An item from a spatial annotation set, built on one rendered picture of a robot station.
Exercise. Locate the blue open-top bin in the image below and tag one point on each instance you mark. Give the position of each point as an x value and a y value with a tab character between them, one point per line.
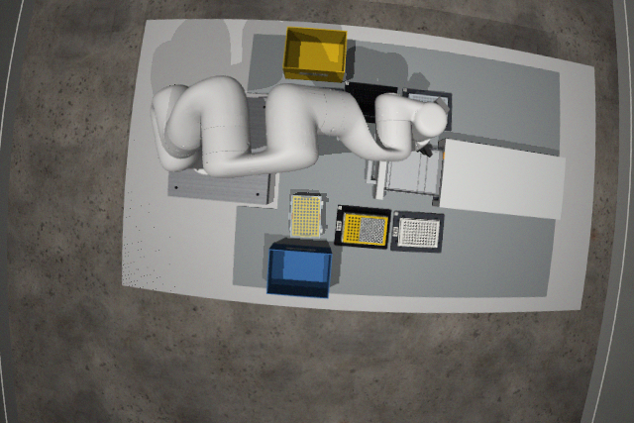
301	271

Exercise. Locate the grey flat mat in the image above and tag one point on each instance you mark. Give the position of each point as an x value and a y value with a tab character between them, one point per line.
484	254

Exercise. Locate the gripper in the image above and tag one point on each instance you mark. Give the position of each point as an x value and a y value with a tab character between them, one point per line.
421	147

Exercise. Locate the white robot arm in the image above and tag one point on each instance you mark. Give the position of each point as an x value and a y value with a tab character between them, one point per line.
220	141

